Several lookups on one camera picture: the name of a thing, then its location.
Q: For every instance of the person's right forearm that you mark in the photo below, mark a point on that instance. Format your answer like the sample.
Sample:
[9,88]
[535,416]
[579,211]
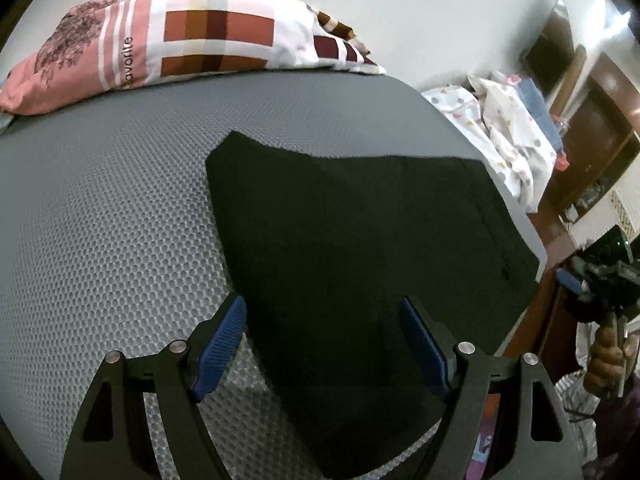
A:
[620,430]

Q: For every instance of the blue folded cloth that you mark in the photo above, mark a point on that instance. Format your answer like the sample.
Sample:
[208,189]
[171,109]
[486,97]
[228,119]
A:
[537,105]

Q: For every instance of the pink checked pillow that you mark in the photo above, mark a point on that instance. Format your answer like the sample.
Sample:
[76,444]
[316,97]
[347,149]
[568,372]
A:
[200,35]

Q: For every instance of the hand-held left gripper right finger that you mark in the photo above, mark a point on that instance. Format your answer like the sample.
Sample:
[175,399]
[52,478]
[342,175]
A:
[425,350]

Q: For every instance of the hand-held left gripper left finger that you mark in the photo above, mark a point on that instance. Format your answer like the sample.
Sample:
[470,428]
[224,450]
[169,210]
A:
[220,350]

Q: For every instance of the white polka dot cloth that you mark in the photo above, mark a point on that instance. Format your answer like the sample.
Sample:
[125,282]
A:
[505,125]

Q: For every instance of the brown wooden cabinet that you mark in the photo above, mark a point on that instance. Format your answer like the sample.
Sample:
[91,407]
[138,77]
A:
[595,135]

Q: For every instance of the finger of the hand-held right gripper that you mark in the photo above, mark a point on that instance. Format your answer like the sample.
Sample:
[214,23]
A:
[568,280]

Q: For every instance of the black pants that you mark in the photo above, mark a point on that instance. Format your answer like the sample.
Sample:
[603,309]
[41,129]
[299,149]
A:
[350,235]

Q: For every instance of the grey mesh mat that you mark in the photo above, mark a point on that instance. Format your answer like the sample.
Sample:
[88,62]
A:
[100,210]

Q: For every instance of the person's right hand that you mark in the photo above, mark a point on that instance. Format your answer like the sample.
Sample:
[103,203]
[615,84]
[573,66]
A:
[605,360]

